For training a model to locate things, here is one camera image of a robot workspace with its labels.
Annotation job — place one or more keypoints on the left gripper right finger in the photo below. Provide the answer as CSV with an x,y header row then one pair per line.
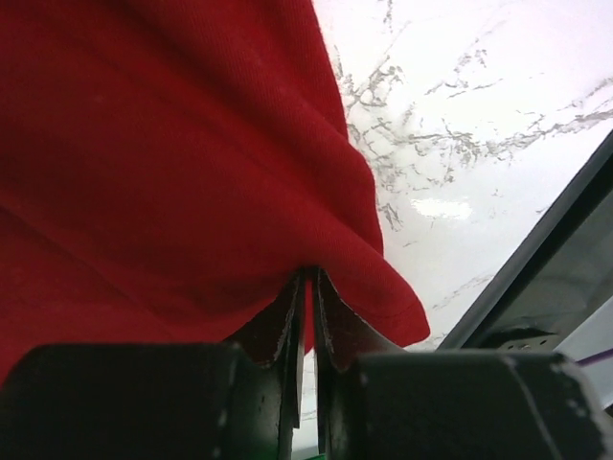
x,y
378,401

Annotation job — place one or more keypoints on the dark red t shirt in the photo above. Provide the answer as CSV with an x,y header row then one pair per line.
x,y
166,166

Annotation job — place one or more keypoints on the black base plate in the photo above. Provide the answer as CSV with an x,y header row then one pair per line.
x,y
556,278

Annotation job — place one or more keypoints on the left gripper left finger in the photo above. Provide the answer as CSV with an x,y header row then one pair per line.
x,y
236,399

